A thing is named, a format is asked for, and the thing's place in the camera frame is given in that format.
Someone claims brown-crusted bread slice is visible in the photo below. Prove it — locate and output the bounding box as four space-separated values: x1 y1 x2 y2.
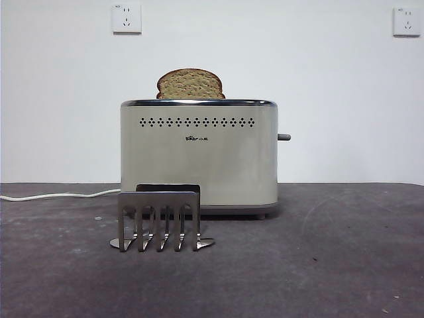
155 68 227 100

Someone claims cream two-slot toaster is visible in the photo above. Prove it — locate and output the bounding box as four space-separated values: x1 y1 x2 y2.
119 98 279 221

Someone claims steel toast rack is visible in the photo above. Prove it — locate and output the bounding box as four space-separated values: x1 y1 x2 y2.
109 184 217 254

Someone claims white wall socket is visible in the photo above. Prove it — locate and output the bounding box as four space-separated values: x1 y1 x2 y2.
392 6 423 38
111 3 142 35

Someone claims white power cable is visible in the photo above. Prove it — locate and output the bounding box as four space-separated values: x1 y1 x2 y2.
0 188 122 202

